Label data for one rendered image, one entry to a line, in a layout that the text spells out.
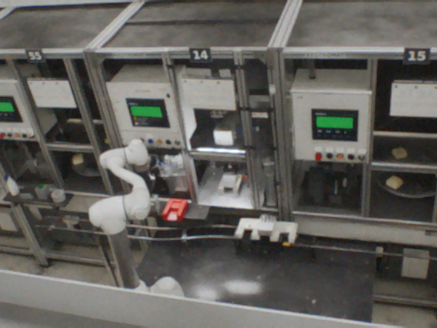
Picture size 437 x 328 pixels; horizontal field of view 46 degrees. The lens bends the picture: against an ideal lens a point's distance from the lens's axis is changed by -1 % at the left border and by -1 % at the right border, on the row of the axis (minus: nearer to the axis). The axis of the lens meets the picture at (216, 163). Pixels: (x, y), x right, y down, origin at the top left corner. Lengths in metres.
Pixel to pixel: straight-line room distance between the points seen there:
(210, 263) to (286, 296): 0.56
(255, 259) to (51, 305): 2.88
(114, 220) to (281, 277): 1.14
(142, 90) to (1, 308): 2.55
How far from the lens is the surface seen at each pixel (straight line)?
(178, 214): 3.43
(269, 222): 3.32
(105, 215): 2.79
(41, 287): 0.61
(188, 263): 3.50
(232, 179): 3.53
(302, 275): 3.35
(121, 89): 3.20
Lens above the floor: 3.21
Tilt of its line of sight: 36 degrees down
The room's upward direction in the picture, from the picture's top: 9 degrees counter-clockwise
